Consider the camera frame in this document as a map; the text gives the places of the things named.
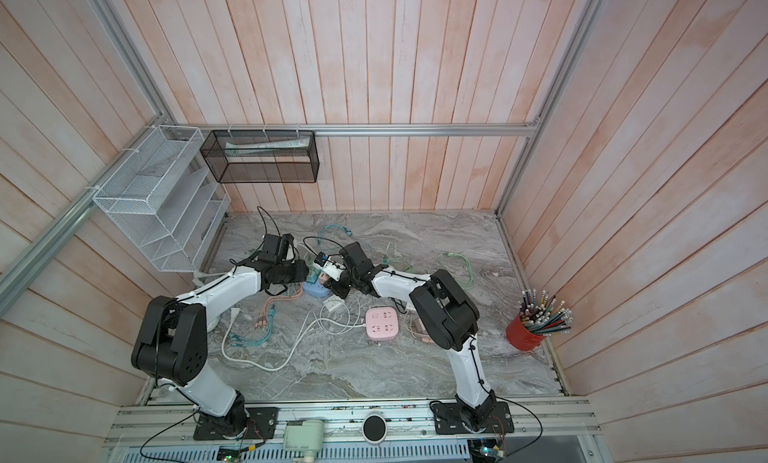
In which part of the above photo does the white charger plug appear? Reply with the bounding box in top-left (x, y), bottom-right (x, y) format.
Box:
top-left (323, 296), bottom-right (347, 314)

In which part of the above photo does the pink power strip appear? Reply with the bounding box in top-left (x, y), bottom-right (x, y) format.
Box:
top-left (365, 307), bottom-right (399, 342)

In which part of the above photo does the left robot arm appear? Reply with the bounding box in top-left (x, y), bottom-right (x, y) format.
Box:
top-left (131, 260), bottom-right (309, 439)

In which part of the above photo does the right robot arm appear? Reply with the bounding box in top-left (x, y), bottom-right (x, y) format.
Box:
top-left (313, 242), bottom-right (497, 432)

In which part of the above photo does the blue power strip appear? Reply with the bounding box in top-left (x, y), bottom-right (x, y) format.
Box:
top-left (302, 280), bottom-right (331, 300)

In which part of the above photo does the black mesh basket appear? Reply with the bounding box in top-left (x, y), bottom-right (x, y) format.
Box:
top-left (201, 129), bottom-right (320, 184)

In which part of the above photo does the black round speaker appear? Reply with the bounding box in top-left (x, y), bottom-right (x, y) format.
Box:
top-left (362, 413), bottom-right (388, 445)

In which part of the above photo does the white box device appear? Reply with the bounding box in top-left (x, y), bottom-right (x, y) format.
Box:
top-left (283, 419), bottom-right (325, 462)

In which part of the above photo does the red pencil cup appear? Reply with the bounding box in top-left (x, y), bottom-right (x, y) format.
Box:
top-left (506, 289), bottom-right (573, 352)

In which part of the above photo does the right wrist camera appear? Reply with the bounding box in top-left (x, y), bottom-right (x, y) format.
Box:
top-left (313, 252), bottom-right (345, 281)

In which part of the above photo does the white wire shelf rack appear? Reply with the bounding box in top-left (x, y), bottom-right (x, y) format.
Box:
top-left (94, 126), bottom-right (230, 273)

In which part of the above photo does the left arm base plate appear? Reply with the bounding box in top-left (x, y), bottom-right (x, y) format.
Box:
top-left (193, 406), bottom-right (279, 441)

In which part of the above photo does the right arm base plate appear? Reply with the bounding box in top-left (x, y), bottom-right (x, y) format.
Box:
top-left (429, 400), bottom-right (515, 435)

